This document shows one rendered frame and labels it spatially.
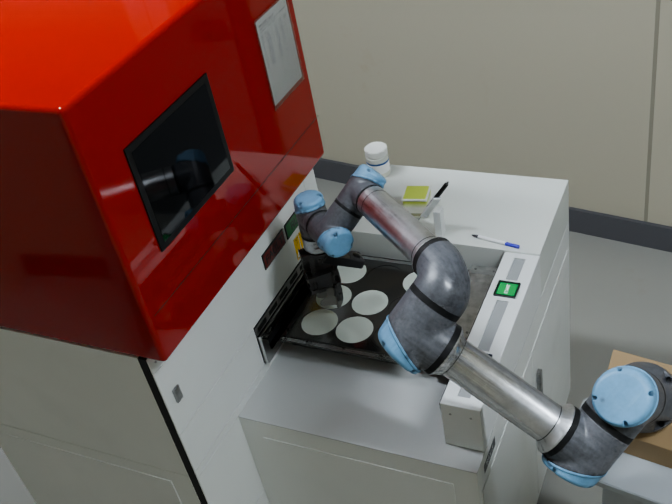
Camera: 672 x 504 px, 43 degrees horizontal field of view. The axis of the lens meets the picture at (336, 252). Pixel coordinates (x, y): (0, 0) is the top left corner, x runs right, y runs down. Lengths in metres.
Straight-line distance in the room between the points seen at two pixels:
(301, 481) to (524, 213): 0.95
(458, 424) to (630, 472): 0.38
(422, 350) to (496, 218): 0.83
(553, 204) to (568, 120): 1.23
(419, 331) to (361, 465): 0.57
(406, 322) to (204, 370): 0.58
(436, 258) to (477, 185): 0.91
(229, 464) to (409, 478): 0.46
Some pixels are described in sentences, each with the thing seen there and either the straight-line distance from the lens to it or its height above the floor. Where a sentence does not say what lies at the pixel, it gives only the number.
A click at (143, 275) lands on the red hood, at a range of 1.72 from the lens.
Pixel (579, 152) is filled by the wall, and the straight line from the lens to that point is 3.74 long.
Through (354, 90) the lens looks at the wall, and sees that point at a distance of 4.12.
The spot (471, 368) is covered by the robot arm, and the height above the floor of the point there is 1.18.
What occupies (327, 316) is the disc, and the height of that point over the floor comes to 0.90.
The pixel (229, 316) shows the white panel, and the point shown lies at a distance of 2.10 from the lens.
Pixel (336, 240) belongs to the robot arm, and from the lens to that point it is 1.96.
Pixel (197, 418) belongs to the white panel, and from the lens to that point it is 2.07.
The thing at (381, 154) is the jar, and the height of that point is 1.05.
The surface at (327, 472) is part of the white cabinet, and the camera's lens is 2.24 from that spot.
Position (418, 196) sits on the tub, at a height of 1.03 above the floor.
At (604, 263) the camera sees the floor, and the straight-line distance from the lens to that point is 3.80.
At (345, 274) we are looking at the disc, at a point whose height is 0.90.
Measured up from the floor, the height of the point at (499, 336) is 0.96.
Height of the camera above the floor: 2.41
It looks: 37 degrees down
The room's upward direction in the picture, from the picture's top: 12 degrees counter-clockwise
